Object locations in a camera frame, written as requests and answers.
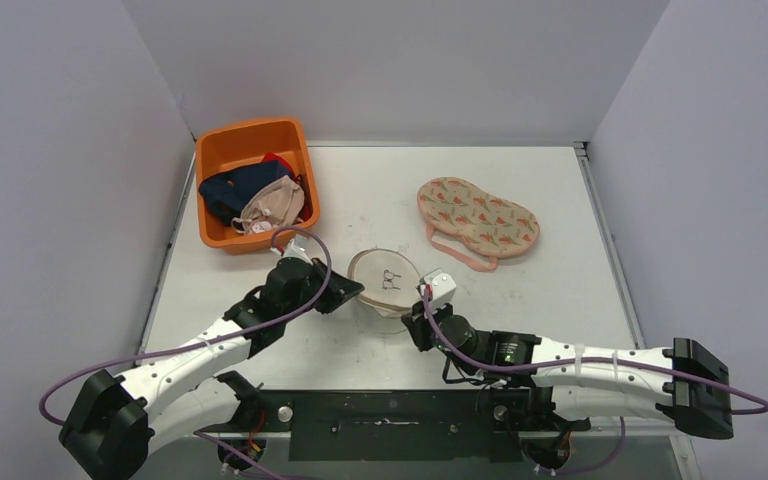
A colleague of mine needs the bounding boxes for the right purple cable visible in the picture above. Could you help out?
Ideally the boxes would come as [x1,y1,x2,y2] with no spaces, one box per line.
[421,284,768,417]

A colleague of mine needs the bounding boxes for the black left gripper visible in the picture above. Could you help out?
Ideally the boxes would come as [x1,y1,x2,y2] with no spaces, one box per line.
[283,257,363,322]

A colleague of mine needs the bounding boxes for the red garment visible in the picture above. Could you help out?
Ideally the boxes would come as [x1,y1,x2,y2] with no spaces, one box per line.
[261,152,313,223]

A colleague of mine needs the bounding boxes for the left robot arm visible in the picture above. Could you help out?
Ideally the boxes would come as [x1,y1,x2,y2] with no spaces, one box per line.
[58,257,364,479]

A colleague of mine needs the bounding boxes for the orange plastic bin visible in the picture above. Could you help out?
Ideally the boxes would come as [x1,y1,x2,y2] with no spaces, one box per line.
[195,117,321,255]

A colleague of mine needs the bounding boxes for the carrot print bra case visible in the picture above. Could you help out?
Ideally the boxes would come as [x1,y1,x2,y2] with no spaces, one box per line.
[416,177,541,272]

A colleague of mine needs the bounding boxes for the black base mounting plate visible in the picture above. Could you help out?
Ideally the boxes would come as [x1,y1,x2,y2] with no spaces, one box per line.
[207,389,591,462]

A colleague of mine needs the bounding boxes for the white mesh laundry bag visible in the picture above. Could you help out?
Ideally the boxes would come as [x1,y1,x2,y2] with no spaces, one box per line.
[347,248,420,335]

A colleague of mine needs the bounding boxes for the navy blue garment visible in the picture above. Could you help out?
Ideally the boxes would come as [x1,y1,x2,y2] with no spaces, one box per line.
[198,160,296,227]

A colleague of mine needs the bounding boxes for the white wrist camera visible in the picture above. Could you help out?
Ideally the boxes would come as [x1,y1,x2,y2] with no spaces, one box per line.
[282,239,312,264]
[417,269,457,309]

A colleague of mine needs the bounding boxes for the beige bra in bin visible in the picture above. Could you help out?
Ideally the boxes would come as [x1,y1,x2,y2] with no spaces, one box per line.
[231,176,305,235]

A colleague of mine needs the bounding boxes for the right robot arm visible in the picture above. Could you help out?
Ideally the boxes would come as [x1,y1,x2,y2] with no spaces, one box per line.
[401,303,734,440]

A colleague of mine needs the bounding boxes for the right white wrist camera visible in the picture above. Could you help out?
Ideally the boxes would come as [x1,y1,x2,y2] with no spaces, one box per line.
[417,269,457,309]

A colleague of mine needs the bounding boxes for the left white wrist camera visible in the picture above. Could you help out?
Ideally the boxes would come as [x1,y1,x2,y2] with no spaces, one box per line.
[282,239,312,264]

